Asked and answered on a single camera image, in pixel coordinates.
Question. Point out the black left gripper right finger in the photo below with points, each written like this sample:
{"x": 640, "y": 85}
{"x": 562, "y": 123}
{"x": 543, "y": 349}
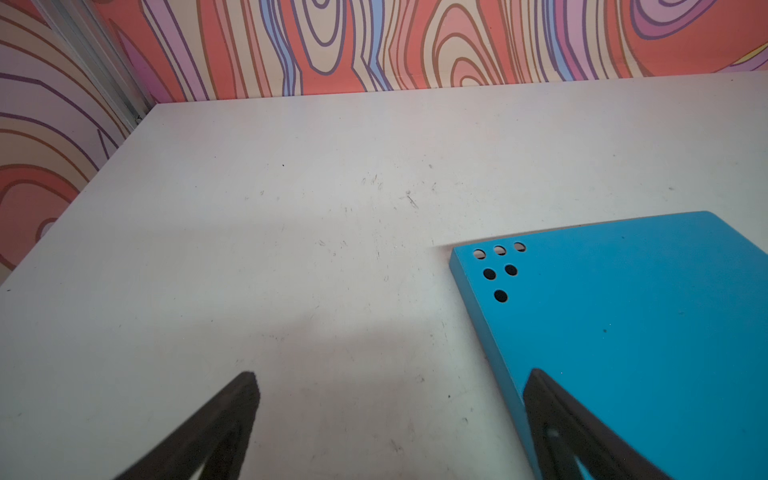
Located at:
{"x": 572, "y": 443}

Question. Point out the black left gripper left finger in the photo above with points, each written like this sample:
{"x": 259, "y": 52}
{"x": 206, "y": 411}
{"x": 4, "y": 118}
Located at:
{"x": 212, "y": 443}

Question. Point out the blue file folder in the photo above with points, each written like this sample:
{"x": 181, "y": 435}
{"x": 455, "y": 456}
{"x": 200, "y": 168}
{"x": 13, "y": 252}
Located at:
{"x": 657, "y": 325}

